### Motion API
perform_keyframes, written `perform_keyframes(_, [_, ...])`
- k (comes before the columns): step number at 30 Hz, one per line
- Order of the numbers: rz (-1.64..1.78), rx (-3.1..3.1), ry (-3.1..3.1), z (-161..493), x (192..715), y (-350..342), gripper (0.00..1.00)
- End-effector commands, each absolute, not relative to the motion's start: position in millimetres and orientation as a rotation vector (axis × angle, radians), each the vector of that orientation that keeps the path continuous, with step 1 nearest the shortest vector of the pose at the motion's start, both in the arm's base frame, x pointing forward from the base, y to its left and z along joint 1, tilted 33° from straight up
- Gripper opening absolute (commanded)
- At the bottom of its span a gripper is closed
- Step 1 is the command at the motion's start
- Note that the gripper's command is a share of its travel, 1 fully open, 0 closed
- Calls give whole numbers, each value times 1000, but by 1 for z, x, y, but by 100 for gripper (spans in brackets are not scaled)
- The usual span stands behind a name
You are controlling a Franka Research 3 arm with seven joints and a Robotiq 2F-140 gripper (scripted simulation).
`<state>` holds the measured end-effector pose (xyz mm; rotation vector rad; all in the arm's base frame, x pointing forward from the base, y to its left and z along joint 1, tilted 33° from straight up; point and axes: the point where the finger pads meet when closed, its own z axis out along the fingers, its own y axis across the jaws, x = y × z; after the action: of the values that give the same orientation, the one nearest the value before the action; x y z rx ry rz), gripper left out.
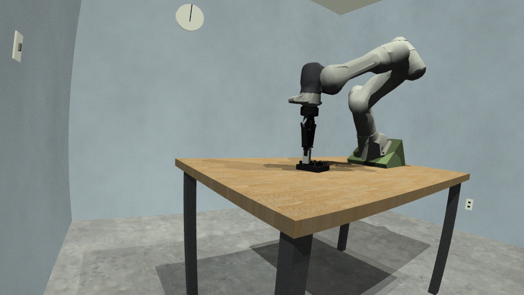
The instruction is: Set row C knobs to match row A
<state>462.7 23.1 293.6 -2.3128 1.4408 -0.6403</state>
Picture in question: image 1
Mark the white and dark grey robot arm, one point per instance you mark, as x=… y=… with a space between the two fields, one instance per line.
x=393 y=63

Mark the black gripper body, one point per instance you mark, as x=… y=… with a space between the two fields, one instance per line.
x=309 y=112

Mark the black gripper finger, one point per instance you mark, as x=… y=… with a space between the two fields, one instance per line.
x=305 y=134
x=312 y=138

